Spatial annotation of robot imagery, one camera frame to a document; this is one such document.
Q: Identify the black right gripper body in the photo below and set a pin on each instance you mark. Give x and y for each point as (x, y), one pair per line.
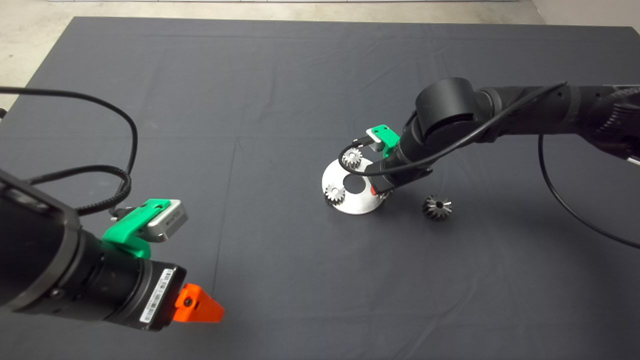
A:
(397, 176)

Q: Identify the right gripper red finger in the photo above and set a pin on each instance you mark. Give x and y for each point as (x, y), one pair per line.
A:
(375, 191)

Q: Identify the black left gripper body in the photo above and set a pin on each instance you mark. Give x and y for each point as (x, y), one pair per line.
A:
(155, 296)

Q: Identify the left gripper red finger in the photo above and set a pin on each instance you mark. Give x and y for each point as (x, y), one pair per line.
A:
(196, 310)

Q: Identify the small dark spur gear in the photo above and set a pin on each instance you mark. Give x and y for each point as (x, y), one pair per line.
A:
(386, 194)

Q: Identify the large steel bevel gear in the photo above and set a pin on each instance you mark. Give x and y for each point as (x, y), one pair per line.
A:
(436, 207)

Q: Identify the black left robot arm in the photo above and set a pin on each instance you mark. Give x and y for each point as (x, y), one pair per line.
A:
(40, 265)

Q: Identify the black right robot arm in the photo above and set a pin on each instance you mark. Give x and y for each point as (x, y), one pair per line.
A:
(450, 107)

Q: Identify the small steel spur gear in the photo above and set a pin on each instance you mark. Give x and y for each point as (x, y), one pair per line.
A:
(353, 159)
(335, 194)

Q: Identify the round metal plate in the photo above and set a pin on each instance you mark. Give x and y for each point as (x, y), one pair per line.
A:
(352, 205)

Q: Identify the dark grey table cloth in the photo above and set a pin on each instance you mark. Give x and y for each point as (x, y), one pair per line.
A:
(300, 75)

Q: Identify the green right camera mount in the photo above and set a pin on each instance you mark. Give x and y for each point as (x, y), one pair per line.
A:
(387, 136)

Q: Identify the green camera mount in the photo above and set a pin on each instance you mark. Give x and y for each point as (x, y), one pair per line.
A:
(387, 136)
(126, 230)

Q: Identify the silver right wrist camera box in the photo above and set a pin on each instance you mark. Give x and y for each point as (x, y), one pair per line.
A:
(375, 136)

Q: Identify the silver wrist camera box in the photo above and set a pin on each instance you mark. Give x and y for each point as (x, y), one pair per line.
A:
(169, 220)
(375, 136)

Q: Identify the green left camera mount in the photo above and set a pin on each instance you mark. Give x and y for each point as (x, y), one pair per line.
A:
(126, 230)

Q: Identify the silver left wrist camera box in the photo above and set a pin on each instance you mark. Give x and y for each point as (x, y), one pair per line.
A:
(169, 220)

